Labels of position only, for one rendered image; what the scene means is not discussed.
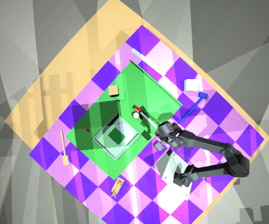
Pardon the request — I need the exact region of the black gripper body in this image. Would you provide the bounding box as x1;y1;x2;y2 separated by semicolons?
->
153;123;182;152

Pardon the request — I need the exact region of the green putting mat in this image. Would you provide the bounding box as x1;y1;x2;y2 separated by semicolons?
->
66;62;181;181

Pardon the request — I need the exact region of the red putter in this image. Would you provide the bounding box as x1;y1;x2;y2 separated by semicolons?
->
135;106;158;129

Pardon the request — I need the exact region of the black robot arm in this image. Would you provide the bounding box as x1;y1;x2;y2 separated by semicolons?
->
155;122;250;188

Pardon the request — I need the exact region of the white ball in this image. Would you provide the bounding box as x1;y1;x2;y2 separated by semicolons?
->
133;112;139;118

